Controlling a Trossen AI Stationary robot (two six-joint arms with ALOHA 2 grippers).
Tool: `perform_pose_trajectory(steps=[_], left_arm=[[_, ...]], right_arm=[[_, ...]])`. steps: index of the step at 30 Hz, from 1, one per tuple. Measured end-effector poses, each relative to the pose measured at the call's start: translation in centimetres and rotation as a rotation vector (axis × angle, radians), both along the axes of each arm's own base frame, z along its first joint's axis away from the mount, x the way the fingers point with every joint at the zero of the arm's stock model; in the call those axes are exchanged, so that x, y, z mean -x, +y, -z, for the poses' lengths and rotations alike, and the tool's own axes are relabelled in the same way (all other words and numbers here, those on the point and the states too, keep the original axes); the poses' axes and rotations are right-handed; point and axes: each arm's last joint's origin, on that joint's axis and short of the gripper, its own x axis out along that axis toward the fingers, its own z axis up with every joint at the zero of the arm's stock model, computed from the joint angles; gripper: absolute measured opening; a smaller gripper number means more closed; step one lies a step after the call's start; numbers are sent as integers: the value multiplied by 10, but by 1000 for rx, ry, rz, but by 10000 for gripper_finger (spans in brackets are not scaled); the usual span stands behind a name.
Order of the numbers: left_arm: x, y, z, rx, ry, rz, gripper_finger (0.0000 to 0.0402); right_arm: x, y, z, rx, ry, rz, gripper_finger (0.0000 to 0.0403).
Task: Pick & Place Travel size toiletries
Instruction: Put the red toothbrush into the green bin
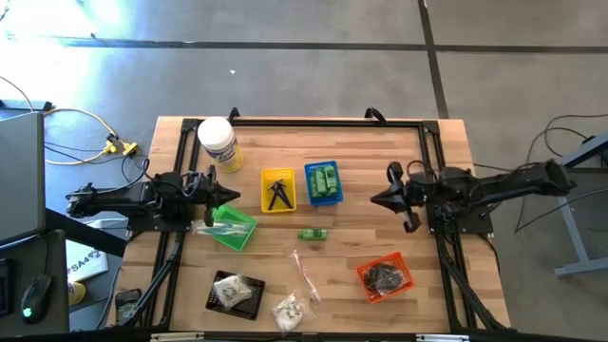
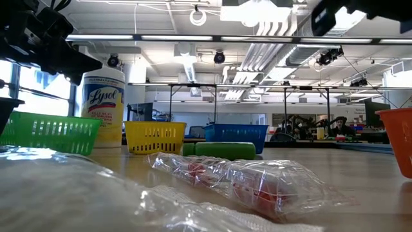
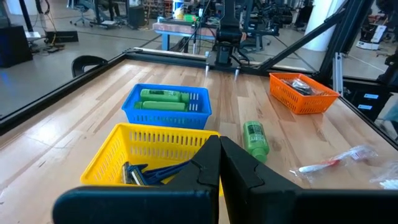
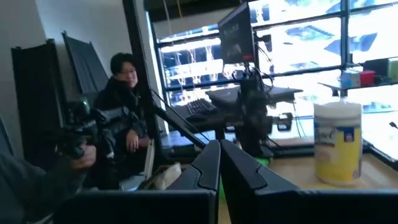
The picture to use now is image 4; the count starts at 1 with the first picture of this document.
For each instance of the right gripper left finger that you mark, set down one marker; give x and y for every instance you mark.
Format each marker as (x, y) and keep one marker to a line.
(155, 205)

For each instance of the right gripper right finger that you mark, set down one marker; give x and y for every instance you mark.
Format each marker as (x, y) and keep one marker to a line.
(295, 207)

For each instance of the clear bag white contents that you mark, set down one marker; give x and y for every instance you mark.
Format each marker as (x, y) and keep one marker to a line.
(170, 174)

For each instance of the person's forearm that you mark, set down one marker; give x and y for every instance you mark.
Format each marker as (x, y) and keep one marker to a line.
(31, 189)

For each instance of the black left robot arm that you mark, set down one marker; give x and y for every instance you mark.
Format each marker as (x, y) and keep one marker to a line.
(255, 133)

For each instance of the yellow Lysol wipes canister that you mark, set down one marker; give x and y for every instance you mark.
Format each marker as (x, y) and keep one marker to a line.
(337, 149)

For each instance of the person's hand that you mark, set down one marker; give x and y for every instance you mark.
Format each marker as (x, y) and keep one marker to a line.
(85, 157)

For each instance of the black keyboard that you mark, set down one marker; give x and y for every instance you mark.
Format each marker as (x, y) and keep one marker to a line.
(200, 107)

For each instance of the person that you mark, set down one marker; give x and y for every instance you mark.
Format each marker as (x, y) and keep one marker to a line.
(122, 73)

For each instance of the white blue box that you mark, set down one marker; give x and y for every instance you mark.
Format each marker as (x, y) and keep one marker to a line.
(349, 79)

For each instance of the red box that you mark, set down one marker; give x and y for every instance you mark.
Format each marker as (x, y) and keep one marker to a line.
(367, 78)

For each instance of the grey leaning panel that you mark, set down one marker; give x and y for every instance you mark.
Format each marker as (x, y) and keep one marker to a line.
(85, 65)

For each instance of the black box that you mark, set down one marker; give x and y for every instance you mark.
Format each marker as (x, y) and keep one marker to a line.
(374, 66)

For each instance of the black leaning panel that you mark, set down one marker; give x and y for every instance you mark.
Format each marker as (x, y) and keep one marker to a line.
(37, 93)

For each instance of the green box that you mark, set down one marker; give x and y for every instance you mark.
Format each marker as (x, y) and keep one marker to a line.
(393, 70)

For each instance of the black raised monitor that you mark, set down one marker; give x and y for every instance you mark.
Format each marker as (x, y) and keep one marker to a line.
(236, 34)

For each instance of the dark wall shelf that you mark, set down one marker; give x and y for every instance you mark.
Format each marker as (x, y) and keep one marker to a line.
(335, 84)

